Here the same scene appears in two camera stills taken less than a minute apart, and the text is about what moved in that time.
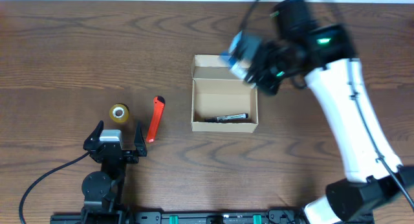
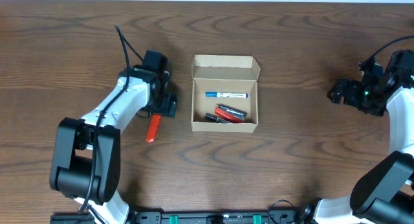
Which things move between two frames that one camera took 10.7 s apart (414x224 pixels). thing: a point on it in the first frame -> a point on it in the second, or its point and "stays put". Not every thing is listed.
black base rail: x=195 y=217 stays put
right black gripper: x=263 y=80 -> x=344 y=92
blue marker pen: x=232 y=59 -> x=228 y=95
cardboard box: x=218 y=90 stays put
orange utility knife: x=159 y=103 stays put
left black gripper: x=114 y=155 -> x=166 y=105
